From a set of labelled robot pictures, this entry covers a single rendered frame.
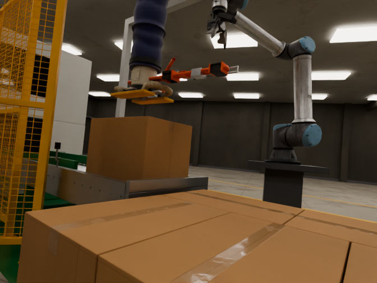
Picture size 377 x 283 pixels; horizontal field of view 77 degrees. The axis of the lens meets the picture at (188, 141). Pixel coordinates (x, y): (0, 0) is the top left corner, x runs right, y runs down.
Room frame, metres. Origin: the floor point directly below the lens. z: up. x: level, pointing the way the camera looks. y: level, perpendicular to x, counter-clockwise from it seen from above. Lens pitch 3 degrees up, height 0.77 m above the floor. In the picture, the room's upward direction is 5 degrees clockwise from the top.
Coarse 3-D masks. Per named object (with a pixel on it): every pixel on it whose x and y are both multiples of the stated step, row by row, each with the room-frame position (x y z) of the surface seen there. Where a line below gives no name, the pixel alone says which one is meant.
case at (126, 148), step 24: (96, 120) 1.61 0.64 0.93; (120, 120) 1.44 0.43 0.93; (144, 120) 1.30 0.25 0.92; (96, 144) 1.59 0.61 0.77; (120, 144) 1.42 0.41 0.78; (144, 144) 1.29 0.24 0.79; (168, 144) 1.42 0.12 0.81; (96, 168) 1.57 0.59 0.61; (120, 168) 1.41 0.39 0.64; (144, 168) 1.29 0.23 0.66; (168, 168) 1.44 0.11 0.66
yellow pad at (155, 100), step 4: (160, 96) 1.67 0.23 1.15; (132, 100) 1.77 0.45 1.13; (136, 100) 1.74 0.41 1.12; (148, 100) 1.67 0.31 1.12; (152, 100) 1.65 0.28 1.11; (156, 100) 1.63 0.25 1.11; (160, 100) 1.62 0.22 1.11; (164, 100) 1.61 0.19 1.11; (168, 100) 1.61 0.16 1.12; (172, 100) 1.65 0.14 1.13
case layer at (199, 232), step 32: (192, 192) 1.36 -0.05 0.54; (32, 224) 0.69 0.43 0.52; (64, 224) 0.65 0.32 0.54; (96, 224) 0.68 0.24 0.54; (128, 224) 0.70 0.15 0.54; (160, 224) 0.73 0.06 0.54; (192, 224) 0.76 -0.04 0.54; (224, 224) 0.79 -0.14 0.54; (256, 224) 0.82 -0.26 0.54; (288, 224) 0.86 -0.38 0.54; (320, 224) 0.90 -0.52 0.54; (352, 224) 0.94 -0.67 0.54; (32, 256) 0.68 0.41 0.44; (64, 256) 0.57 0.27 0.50; (96, 256) 0.50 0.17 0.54; (128, 256) 0.50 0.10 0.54; (160, 256) 0.51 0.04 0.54; (192, 256) 0.52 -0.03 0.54; (224, 256) 0.54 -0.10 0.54; (256, 256) 0.55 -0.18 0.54; (288, 256) 0.57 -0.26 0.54; (320, 256) 0.59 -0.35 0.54; (352, 256) 0.61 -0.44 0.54
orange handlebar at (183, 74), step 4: (208, 68) 1.29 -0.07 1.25; (224, 68) 1.24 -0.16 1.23; (228, 68) 1.25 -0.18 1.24; (180, 72) 1.41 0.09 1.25; (184, 72) 1.39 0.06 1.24; (188, 72) 1.37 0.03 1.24; (208, 72) 1.34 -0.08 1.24; (156, 76) 1.53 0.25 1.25; (160, 76) 1.51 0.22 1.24; (176, 76) 1.44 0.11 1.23; (180, 76) 1.42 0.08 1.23; (184, 76) 1.42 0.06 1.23; (188, 76) 1.43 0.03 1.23; (156, 80) 1.59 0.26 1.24; (160, 80) 1.57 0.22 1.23; (164, 92) 1.88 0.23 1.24
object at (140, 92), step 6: (126, 90) 1.60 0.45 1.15; (132, 90) 1.49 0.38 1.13; (138, 90) 1.46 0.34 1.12; (144, 90) 1.43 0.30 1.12; (114, 96) 1.63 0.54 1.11; (120, 96) 1.61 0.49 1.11; (126, 96) 1.59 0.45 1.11; (132, 96) 1.57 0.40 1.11; (138, 96) 1.56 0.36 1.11; (144, 96) 1.54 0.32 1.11
